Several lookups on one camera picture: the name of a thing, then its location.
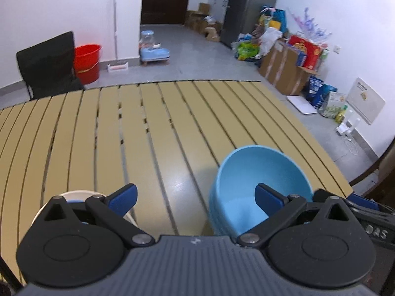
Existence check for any dark brown door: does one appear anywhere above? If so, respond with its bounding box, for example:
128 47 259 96
140 0 193 26

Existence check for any blue gift bag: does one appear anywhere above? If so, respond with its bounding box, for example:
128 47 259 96
262 5 288 34

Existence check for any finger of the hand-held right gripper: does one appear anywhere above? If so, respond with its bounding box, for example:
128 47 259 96
312 188 333 205
345 192 381 212

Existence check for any dark blue bag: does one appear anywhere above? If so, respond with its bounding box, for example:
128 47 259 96
308 76 325 109

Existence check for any small blue bowl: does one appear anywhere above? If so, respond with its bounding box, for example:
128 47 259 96
209 145 314 237

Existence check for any open cardboard box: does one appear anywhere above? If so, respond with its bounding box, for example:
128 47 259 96
184 10 208 32

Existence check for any white bathroom scale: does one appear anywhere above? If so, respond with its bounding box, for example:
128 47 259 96
286 95 318 115

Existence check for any large cardboard box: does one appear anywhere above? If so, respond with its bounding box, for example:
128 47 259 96
258 41 317 97

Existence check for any white wall box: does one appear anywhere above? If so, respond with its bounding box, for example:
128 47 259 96
346 77 387 126

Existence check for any red bucket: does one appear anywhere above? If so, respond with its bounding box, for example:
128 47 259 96
74 44 102 85

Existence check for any white floor device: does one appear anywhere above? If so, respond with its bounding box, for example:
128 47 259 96
336 118 361 137

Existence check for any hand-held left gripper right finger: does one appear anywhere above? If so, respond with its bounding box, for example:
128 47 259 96
236 183 355 249

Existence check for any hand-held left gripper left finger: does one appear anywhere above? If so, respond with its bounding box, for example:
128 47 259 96
39 183 155 249

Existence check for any white plastic bag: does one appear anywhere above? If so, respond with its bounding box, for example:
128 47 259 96
258 27 283 58

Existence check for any white flat mop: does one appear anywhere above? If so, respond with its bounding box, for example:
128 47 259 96
106 0 129 74

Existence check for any green white bag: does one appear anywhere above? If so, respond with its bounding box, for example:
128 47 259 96
320 92 348 118

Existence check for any grey refrigerator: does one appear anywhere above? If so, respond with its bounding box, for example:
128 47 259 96
221 0 286 48

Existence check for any tan cardboard scratcher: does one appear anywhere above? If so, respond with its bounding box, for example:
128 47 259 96
204 26 221 42

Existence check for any black folding chair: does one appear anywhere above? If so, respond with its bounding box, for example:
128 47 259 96
16 31 85 101

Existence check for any yellow green bottle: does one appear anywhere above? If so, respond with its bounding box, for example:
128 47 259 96
335 106 348 124

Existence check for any red gift box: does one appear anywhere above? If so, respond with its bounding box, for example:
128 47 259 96
288 35 326 70

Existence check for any blue pet feeder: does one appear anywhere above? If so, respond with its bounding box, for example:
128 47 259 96
139 30 171 66

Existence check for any dark wooden chair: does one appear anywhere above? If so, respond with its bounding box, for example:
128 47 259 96
352 149 395 205

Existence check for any cream plate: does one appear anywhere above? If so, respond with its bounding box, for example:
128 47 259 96
32 189 137 232

